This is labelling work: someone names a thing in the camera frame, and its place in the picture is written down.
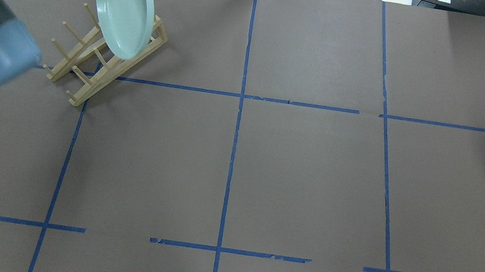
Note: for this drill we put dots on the wooden dish rack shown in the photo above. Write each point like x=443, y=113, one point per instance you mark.
x=93, y=62

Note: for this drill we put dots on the pale green ceramic plate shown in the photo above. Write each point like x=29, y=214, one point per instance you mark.
x=126, y=25

